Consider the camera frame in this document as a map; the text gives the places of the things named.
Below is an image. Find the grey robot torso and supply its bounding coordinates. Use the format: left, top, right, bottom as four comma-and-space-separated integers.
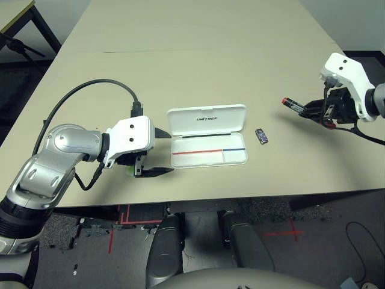
144, 267, 331, 289

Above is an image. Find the thick black left camera cable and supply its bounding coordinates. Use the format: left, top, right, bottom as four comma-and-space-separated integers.
32, 78, 144, 157

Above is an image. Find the grey robot leg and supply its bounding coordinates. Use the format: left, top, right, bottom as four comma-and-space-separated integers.
221, 210, 276, 273
146, 213, 185, 287

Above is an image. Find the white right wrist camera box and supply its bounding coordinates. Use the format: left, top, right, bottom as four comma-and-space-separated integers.
318, 52, 378, 123

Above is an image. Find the small blue floor object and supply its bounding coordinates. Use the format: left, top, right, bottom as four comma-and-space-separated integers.
340, 276, 358, 289

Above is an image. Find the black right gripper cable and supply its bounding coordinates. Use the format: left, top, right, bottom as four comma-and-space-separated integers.
350, 125, 385, 146

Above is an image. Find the black and red marker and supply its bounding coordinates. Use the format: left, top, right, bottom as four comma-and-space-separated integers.
282, 96, 337, 129

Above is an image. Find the black stand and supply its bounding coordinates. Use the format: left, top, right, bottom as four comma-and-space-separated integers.
0, 31, 46, 58

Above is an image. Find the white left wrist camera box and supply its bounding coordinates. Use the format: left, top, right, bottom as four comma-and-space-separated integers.
102, 116, 156, 168

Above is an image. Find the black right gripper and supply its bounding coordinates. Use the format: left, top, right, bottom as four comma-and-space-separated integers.
299, 87, 359, 125

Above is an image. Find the grey left robot leg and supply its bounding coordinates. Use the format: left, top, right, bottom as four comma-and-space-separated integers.
146, 213, 185, 287

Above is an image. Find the side table with black frame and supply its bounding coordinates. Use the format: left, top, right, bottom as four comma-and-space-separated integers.
0, 0, 63, 58

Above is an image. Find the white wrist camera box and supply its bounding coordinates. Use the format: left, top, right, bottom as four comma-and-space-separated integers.
102, 116, 156, 168
318, 52, 378, 123

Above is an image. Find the thin black floor cable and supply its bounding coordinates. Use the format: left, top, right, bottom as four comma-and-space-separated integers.
345, 222, 385, 284

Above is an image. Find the thin black left gripper cable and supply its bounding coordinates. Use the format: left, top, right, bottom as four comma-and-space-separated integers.
74, 162, 105, 191

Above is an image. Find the white plastic pencil case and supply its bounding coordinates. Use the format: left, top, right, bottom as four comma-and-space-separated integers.
166, 104, 249, 169

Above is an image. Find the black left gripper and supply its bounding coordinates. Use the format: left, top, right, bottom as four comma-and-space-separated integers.
117, 126, 174, 178

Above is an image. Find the grey right robot leg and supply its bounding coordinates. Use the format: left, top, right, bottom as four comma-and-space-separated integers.
221, 210, 276, 273

